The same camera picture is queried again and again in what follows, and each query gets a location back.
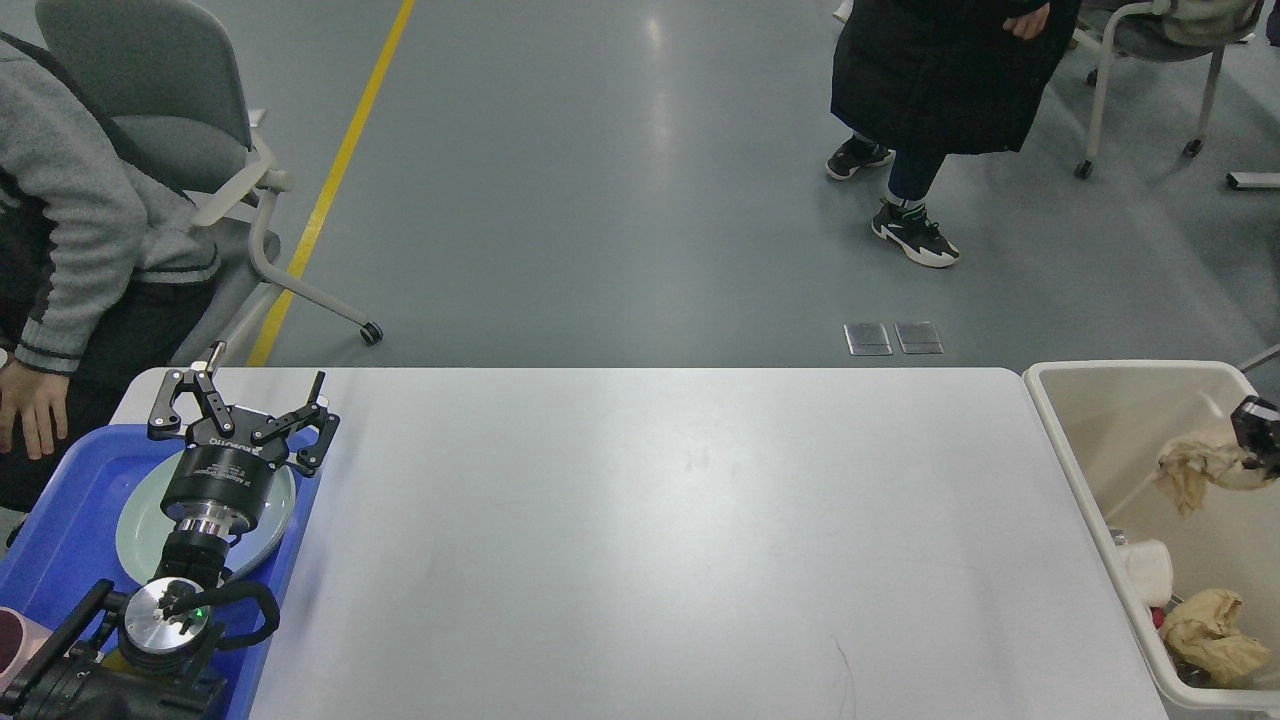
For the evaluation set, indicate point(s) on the person at left edge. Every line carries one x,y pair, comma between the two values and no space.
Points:
104,275

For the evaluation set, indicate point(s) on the white office chair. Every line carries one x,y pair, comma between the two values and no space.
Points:
1161,32

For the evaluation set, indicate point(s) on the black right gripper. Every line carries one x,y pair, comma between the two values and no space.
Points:
1255,422

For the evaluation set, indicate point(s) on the beige plastic bin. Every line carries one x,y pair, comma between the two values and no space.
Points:
1108,422

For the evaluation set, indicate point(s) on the pink mug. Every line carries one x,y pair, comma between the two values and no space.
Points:
20,635

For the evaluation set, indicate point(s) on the left floor outlet plate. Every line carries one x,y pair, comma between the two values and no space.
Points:
868,340

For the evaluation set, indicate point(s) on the floor outlet plate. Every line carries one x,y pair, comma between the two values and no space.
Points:
918,338
868,340

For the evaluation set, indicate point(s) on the seated person's hand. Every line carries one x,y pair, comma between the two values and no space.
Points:
36,404

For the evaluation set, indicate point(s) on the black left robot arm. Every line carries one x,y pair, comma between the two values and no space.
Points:
146,654

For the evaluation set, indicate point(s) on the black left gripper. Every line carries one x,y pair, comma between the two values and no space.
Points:
225,475

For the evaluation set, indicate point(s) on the white paper cup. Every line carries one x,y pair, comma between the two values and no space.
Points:
1148,566

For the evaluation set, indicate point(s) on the grey office chair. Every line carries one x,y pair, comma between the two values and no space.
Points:
166,73

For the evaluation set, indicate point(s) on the brown paper ball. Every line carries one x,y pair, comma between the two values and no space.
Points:
1188,465
1203,632

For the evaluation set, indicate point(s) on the right floor outlet plate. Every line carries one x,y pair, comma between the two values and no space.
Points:
918,338

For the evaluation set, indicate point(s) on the person in black sneakers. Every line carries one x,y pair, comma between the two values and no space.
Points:
916,82

